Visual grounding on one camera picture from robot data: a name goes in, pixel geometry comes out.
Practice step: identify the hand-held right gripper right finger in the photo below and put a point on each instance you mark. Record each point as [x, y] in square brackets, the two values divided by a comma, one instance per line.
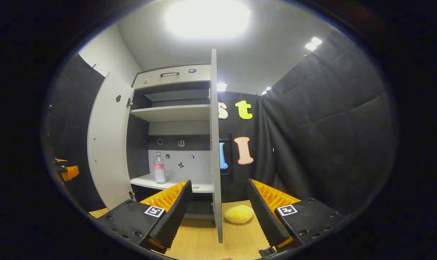
[263, 216]

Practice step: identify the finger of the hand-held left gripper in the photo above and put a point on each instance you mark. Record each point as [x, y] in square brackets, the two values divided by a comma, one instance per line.
[71, 172]

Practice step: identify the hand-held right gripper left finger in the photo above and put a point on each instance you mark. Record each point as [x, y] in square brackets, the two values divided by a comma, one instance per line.
[175, 213]

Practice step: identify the clear bottle pink label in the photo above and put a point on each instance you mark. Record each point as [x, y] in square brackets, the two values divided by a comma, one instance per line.
[159, 169]

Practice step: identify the grey cabinet door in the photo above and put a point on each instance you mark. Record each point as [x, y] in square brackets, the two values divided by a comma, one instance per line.
[215, 144]
[108, 144]

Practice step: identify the grey cabinet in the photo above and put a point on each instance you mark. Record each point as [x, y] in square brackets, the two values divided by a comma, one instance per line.
[175, 113]

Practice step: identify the grey cabinet drawer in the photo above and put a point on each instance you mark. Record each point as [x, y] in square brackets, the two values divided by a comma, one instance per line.
[157, 81]

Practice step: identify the black backdrop cloth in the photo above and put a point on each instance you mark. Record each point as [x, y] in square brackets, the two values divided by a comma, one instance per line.
[330, 126]

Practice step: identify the small ceiling light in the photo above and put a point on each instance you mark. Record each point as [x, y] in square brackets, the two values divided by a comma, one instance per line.
[313, 43]
[221, 86]
[266, 90]

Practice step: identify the large ceiling light panel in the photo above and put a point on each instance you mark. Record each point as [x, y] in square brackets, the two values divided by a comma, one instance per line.
[207, 18]

